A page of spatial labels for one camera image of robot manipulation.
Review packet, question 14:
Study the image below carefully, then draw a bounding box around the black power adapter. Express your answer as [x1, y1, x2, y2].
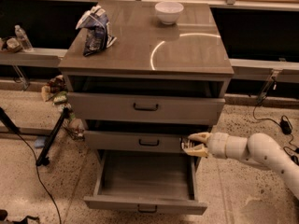
[279, 116, 292, 134]

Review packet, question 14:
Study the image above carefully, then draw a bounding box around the grey drawer cabinet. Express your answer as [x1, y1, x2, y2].
[58, 0, 235, 161]

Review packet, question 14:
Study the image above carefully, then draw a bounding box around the grey middle drawer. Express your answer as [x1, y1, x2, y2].
[85, 131, 188, 153]

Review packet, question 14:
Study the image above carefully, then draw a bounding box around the dark chocolate rxbar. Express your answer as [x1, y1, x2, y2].
[180, 138, 195, 150]

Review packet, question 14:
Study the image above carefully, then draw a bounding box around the black tripod leg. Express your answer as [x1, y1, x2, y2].
[36, 107, 69, 166]

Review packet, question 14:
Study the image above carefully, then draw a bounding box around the small basket on shelf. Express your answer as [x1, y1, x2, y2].
[0, 36, 21, 53]

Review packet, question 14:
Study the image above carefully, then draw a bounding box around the blue white chip bag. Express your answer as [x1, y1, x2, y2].
[76, 5, 117, 56]

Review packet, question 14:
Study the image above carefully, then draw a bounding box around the white bowl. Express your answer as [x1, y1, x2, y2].
[155, 2, 184, 24]

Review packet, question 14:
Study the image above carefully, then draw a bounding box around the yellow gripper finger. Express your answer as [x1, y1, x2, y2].
[184, 145, 208, 158]
[188, 132, 211, 143]

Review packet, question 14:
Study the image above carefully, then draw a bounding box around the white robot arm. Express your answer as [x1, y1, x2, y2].
[180, 133, 299, 199]

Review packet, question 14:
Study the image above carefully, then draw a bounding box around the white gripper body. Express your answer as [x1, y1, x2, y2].
[206, 133, 249, 160]

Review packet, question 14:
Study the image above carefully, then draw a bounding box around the grey drawer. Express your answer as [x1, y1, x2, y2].
[68, 92, 225, 125]
[85, 131, 188, 153]
[84, 150, 207, 216]

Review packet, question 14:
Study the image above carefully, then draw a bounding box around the clear water bottle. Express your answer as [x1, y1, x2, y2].
[15, 25, 34, 52]

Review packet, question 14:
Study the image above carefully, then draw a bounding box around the grey top drawer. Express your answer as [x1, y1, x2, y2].
[68, 92, 225, 125]

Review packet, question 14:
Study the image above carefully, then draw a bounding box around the black floor cable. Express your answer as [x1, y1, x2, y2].
[17, 131, 64, 224]

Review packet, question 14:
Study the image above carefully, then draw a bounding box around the grey bottom drawer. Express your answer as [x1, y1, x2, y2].
[84, 150, 207, 216]

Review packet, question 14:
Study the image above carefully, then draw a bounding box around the black cable right floor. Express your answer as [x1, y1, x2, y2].
[251, 91, 299, 161]

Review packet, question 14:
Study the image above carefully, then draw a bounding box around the snack pile on floor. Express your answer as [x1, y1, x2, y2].
[41, 75, 84, 140]

